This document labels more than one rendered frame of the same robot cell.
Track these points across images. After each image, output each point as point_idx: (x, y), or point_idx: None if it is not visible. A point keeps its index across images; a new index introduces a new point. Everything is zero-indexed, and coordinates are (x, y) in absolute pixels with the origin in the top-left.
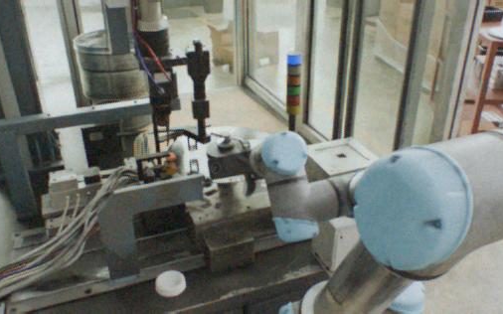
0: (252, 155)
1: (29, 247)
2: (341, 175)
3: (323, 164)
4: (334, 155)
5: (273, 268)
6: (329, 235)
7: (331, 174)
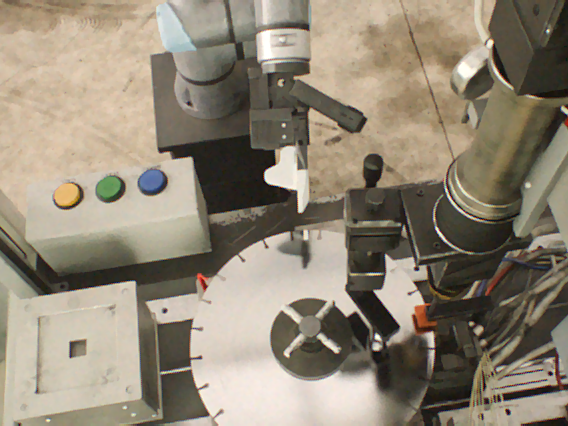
0: (309, 37)
1: None
2: (205, 13)
3: (128, 317)
4: (89, 352)
5: (273, 227)
6: (196, 179)
7: (131, 282)
